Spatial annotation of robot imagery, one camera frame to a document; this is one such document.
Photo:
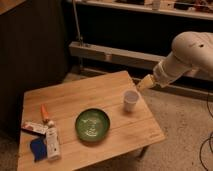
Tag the white ceramic cup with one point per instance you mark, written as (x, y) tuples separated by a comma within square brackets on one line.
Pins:
[(130, 99)]

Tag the white tube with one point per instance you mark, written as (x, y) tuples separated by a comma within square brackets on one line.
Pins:
[(53, 146)]

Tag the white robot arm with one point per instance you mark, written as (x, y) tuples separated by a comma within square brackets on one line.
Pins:
[(188, 50)]

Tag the blue cloth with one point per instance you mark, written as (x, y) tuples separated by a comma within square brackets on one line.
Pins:
[(38, 148)]

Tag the wooden table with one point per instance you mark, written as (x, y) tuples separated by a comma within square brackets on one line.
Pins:
[(64, 102)]

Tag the red white flat packet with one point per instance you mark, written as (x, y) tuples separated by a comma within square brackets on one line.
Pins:
[(34, 127)]

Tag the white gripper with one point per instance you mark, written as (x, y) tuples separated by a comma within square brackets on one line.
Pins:
[(161, 78)]

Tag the orange toy carrot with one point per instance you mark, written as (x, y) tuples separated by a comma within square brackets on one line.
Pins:
[(44, 113)]

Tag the metal pole stand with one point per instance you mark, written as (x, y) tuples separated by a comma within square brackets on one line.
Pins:
[(79, 37)]

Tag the green ceramic bowl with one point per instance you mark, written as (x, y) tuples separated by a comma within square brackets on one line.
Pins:
[(92, 125)]

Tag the grey baseboard rail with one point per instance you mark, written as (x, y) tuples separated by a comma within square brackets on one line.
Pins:
[(117, 56)]

